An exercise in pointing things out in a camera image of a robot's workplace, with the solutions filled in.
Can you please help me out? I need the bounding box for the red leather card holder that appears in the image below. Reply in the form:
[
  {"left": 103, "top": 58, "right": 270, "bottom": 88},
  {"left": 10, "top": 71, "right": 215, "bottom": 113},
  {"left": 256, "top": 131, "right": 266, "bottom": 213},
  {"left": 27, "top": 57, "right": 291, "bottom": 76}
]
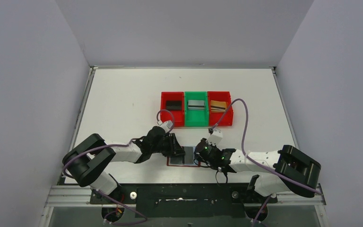
[{"left": 167, "top": 146, "right": 201, "bottom": 167}]

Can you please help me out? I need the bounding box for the dark grey card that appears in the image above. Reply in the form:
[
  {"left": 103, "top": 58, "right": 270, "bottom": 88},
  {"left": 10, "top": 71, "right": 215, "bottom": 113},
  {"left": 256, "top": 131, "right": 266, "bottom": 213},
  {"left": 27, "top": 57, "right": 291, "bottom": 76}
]
[
  {"left": 165, "top": 102, "right": 182, "bottom": 109},
  {"left": 165, "top": 100, "right": 182, "bottom": 105}
]

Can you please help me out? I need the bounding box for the gold VIP card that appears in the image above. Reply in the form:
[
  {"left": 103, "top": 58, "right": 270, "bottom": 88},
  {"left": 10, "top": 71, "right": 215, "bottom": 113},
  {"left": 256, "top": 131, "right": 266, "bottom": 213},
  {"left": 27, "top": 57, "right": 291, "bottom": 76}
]
[{"left": 210, "top": 100, "right": 227, "bottom": 109}]

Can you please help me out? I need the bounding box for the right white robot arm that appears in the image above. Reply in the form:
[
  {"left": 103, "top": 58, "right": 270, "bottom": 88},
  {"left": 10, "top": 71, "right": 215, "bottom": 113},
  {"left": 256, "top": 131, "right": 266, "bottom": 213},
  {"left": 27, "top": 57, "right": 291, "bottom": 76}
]
[{"left": 194, "top": 139, "right": 321, "bottom": 202}]

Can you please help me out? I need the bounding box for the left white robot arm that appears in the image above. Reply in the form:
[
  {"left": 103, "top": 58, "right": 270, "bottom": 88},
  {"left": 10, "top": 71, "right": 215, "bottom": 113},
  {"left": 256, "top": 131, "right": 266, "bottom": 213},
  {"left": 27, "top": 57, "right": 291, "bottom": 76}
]
[{"left": 62, "top": 126, "right": 185, "bottom": 202}]

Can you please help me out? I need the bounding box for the black VIP card in sleeve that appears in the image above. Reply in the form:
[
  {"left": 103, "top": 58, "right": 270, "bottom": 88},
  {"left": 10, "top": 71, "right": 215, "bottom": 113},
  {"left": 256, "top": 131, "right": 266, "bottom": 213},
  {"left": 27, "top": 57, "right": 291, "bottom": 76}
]
[{"left": 169, "top": 156, "right": 184, "bottom": 165}]

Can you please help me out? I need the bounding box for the black credit card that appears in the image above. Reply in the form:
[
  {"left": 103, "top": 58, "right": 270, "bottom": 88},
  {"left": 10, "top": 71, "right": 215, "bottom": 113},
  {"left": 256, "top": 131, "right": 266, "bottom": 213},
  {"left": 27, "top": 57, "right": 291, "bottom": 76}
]
[{"left": 165, "top": 105, "right": 182, "bottom": 111}]

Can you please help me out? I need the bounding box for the silver credit card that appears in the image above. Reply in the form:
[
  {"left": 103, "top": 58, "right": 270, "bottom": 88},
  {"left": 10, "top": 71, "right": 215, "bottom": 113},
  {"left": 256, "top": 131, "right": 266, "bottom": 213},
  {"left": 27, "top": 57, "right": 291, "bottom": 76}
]
[{"left": 187, "top": 99, "right": 205, "bottom": 110}]

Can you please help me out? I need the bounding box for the gold credit card in bin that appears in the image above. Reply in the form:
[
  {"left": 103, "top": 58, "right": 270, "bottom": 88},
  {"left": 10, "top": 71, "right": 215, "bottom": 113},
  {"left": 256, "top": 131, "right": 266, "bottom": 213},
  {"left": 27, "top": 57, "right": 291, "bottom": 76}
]
[{"left": 210, "top": 105, "right": 227, "bottom": 113}]

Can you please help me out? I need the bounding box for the green middle bin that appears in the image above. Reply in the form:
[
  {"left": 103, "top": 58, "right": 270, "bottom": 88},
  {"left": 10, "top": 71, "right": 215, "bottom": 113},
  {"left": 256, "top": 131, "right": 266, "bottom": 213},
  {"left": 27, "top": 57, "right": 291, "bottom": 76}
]
[{"left": 184, "top": 91, "right": 209, "bottom": 127}]

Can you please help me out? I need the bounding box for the right red bin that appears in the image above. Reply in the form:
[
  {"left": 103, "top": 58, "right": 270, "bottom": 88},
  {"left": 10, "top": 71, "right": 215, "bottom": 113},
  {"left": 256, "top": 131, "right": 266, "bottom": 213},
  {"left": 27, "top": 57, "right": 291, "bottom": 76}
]
[{"left": 207, "top": 91, "right": 233, "bottom": 126}]

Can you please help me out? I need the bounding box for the red bin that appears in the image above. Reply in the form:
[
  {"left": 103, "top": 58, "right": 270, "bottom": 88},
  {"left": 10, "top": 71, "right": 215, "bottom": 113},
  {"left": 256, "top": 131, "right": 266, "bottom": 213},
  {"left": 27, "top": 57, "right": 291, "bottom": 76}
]
[
  {"left": 207, "top": 91, "right": 233, "bottom": 126},
  {"left": 160, "top": 91, "right": 185, "bottom": 128}
]

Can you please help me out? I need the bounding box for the left red bin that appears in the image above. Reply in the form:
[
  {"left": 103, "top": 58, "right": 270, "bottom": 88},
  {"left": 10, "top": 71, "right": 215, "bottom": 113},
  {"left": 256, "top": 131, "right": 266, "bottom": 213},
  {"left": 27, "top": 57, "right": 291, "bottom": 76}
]
[{"left": 160, "top": 91, "right": 185, "bottom": 128}]

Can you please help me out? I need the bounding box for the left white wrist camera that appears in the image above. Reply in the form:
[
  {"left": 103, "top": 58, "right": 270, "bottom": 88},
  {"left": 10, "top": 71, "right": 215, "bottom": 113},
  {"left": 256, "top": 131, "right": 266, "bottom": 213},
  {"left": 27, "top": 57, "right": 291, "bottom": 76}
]
[{"left": 157, "top": 120, "right": 173, "bottom": 133}]

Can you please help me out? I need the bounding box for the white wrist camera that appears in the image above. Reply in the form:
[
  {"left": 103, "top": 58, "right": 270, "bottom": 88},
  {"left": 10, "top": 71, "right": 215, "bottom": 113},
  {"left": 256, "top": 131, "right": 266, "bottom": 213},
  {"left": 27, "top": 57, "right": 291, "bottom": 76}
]
[
  {"left": 207, "top": 128, "right": 223, "bottom": 146},
  {"left": 157, "top": 120, "right": 173, "bottom": 133}
]

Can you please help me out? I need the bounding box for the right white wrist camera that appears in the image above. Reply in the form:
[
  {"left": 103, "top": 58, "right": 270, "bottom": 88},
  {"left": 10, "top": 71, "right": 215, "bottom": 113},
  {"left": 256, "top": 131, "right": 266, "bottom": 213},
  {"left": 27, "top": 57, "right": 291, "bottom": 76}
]
[{"left": 207, "top": 128, "right": 223, "bottom": 146}]

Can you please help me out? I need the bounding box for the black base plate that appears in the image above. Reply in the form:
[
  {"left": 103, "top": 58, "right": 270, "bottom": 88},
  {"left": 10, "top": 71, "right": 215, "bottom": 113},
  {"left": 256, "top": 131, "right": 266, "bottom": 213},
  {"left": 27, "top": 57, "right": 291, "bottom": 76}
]
[{"left": 90, "top": 183, "right": 266, "bottom": 218}]

